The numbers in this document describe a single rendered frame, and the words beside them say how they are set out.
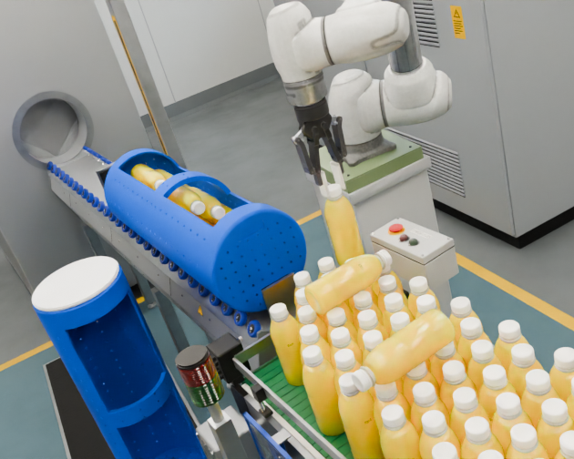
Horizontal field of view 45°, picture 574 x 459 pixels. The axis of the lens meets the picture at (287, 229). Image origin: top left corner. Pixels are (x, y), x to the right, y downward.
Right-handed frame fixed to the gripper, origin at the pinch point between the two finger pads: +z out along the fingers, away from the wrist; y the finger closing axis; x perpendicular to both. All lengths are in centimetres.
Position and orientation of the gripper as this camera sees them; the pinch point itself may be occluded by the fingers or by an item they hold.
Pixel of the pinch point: (330, 179)
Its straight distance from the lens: 164.7
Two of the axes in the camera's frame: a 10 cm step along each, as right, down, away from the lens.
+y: -8.1, 4.6, -3.7
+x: 5.3, 2.8, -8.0
